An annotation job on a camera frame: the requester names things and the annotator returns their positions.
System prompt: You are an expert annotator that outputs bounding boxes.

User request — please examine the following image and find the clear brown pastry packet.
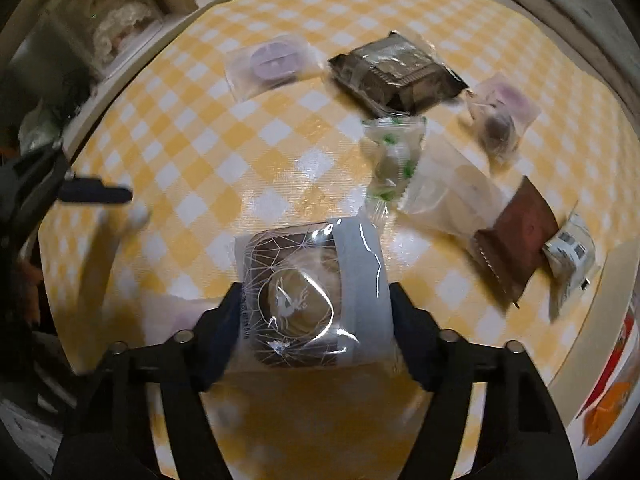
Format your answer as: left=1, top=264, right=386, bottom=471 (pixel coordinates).
left=234, top=216, right=401, bottom=376

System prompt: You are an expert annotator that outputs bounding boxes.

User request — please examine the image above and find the dark brown snack packet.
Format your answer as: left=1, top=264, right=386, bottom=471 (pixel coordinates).
left=327, top=30, right=468, bottom=116

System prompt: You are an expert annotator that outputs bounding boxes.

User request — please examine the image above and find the brown ball snack packet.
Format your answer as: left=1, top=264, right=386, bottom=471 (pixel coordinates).
left=466, top=102, right=526, bottom=163

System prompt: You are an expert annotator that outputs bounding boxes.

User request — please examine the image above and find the long wooden shelf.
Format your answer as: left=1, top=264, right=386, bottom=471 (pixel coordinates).
left=0, top=0, right=211, bottom=116

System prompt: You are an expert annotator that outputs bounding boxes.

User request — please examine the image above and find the green dotted clear packet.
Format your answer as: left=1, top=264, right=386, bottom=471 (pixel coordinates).
left=361, top=116, right=428, bottom=221

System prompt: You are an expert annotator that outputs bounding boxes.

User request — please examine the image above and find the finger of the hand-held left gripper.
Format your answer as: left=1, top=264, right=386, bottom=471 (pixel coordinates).
left=59, top=176, right=133, bottom=206

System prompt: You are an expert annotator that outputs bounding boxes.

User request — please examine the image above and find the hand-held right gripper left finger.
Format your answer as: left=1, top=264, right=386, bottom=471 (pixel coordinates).
left=52, top=282, right=246, bottom=480

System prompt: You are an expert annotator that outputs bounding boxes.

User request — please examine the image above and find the reddish brown snack packet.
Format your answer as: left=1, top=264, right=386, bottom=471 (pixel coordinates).
left=470, top=176, right=560, bottom=308

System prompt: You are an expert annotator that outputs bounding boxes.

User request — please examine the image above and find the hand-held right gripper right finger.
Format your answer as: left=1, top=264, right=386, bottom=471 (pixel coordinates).
left=390, top=282, right=581, bottom=480

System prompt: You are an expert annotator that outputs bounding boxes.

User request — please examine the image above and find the silver white snack packet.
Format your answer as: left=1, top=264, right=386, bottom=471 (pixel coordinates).
left=542, top=210, right=598, bottom=321

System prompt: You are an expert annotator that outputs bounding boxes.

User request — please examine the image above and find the lace patterned picture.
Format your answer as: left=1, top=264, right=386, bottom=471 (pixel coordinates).
left=90, top=0, right=166, bottom=58

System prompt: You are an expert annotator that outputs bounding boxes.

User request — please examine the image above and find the white translucent pastry packet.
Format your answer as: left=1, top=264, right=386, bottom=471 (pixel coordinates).
left=400, top=137, right=506, bottom=238

